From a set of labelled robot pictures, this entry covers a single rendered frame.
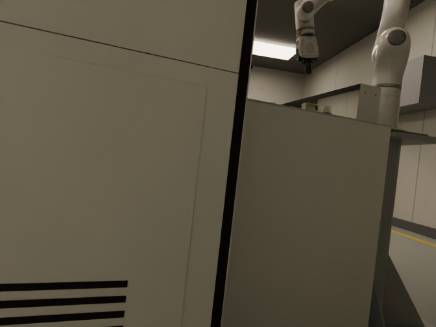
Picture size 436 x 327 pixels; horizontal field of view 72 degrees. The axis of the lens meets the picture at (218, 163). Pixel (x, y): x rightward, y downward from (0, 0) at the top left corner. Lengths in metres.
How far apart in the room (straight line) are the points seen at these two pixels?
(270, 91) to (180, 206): 7.57
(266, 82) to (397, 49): 6.77
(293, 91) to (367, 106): 7.15
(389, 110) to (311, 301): 0.82
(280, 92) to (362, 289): 7.25
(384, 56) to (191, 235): 1.12
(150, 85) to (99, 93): 0.09
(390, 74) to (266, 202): 0.83
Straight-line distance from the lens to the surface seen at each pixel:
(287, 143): 0.91
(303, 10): 1.51
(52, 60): 0.59
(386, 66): 1.47
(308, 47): 1.56
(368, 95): 1.20
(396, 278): 1.59
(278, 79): 8.24
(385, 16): 1.61
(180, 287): 0.64
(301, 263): 1.00
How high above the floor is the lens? 0.64
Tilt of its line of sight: 1 degrees down
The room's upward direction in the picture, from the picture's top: 6 degrees clockwise
